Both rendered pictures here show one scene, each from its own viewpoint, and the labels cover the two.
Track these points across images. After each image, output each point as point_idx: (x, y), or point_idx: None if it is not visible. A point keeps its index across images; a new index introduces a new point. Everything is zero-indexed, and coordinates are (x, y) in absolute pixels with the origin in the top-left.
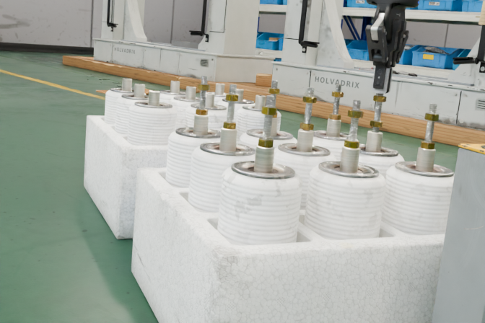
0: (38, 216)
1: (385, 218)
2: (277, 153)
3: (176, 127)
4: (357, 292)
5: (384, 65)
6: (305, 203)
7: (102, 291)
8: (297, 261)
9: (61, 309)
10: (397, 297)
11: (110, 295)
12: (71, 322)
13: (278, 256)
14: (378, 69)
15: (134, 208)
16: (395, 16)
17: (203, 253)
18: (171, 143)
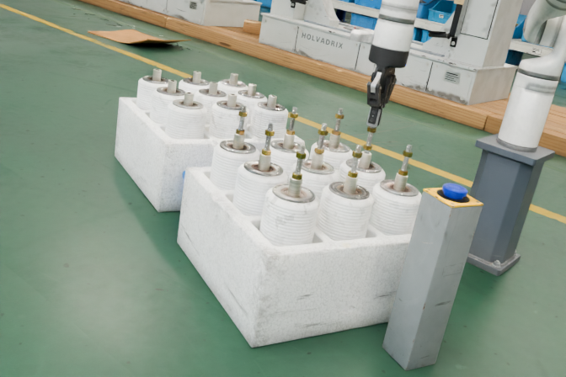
0: (88, 188)
1: (370, 220)
2: None
3: None
4: (350, 273)
5: (377, 108)
6: None
7: (160, 259)
8: (315, 257)
9: (136, 274)
10: (375, 276)
11: (167, 263)
12: (146, 284)
13: (304, 254)
14: (372, 110)
15: (173, 188)
16: (388, 73)
17: (253, 250)
18: (217, 156)
